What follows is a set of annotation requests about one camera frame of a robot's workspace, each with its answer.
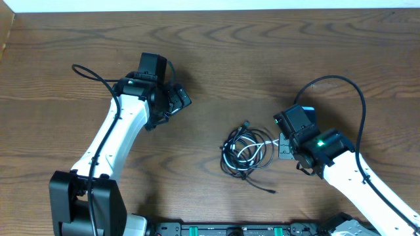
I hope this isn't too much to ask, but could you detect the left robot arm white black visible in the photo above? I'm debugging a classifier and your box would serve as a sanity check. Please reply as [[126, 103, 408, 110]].
[[49, 52, 192, 236]]

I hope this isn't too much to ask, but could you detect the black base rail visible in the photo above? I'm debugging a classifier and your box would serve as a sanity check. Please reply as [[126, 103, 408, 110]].
[[144, 212, 388, 236]]

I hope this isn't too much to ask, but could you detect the white usb cable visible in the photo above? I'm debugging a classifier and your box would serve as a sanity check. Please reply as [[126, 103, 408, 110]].
[[222, 135, 280, 172]]

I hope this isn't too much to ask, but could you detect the black usb cable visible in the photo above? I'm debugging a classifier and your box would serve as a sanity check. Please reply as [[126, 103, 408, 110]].
[[219, 120, 277, 194]]

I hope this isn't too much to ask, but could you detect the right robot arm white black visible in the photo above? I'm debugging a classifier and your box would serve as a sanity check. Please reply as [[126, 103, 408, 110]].
[[273, 105, 419, 235]]

